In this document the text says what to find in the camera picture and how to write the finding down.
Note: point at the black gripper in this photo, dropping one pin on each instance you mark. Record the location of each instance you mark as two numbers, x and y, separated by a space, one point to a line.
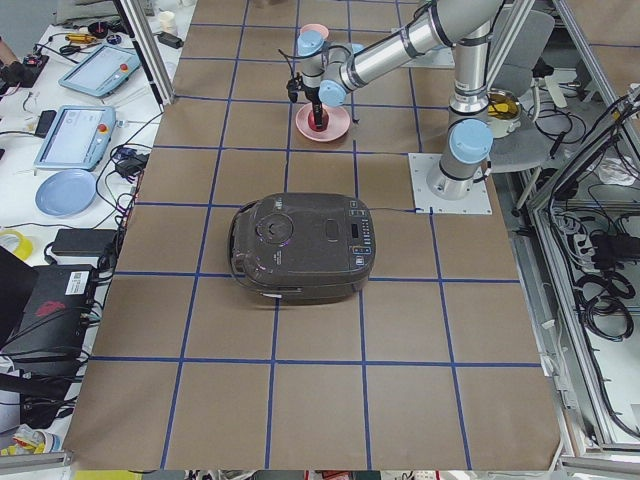
315 98

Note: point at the red apple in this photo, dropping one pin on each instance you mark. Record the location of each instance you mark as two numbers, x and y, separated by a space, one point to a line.
318 120

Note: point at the pink bowl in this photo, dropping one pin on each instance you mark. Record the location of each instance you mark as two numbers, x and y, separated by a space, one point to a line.
316 27

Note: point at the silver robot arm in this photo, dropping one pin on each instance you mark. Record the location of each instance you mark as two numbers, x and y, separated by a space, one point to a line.
330 71

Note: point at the pink plate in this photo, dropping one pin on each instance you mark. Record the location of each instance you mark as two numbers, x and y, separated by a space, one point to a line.
336 122

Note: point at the white bowl yellow contents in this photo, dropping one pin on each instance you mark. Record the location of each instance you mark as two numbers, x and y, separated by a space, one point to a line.
504 113

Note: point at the blue plate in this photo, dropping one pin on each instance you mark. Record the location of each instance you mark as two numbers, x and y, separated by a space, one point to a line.
66 193

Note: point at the dark brown rice cooker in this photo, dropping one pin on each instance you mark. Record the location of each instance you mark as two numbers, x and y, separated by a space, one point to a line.
302 246

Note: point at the grey office chair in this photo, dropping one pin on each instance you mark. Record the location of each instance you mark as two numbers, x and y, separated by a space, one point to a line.
524 146

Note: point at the upper blue teach pendant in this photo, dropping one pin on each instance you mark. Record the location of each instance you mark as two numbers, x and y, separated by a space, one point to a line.
102 72

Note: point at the blue teach pendant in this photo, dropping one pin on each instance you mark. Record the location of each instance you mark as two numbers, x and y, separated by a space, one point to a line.
102 72
77 139

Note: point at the lower blue teach pendant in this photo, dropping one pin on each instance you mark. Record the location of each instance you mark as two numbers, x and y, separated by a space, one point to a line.
77 139

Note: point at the black smartphone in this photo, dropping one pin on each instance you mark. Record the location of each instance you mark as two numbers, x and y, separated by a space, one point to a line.
44 123

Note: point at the black power adapter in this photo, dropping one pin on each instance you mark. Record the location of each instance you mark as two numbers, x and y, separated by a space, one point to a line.
83 242

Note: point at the yellow tape roll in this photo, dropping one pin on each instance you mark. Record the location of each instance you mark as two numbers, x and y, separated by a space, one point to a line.
16 243

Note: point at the black computer box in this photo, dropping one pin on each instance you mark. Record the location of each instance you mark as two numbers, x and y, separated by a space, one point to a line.
55 318

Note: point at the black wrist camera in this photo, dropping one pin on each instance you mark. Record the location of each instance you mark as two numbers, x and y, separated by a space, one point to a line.
294 86

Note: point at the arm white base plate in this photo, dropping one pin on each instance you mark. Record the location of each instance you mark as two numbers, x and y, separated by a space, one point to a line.
438 58
435 193

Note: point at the aluminium frame post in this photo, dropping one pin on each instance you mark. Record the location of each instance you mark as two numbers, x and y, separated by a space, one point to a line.
144 43

